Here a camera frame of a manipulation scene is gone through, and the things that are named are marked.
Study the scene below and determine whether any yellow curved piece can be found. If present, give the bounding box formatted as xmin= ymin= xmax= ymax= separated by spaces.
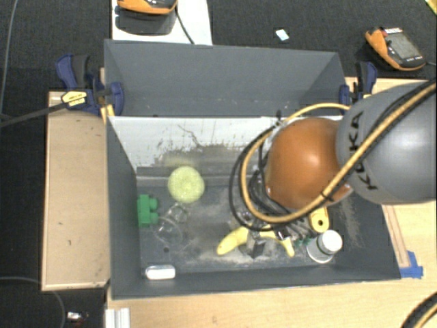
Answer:
xmin=269 ymin=232 xmax=296 ymax=258

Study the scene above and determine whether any yellow piece with hole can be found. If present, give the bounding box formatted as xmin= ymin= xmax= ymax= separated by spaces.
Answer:
xmin=308 ymin=206 xmax=330 ymax=234

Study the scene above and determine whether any clear plastic bottle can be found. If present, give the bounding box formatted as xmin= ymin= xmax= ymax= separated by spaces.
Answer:
xmin=306 ymin=229 xmax=343 ymax=264

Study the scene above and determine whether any yellow toy banana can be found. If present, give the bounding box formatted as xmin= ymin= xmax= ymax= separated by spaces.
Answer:
xmin=216 ymin=225 xmax=251 ymax=256

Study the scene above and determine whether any yellow-green ball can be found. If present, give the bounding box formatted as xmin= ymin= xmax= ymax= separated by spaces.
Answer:
xmin=167 ymin=165 xmax=206 ymax=204

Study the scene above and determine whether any white oblong bar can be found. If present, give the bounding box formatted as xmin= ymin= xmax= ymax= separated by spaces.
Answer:
xmin=145 ymin=264 xmax=177 ymax=281

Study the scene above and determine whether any green toy block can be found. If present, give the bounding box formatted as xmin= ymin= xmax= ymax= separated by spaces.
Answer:
xmin=137 ymin=194 xmax=160 ymax=228

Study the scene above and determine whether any grey metal bin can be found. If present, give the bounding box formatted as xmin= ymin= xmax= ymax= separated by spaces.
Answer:
xmin=103 ymin=38 xmax=402 ymax=300

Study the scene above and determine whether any pale wood board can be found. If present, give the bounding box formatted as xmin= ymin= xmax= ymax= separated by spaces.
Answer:
xmin=40 ymin=90 xmax=112 ymax=292

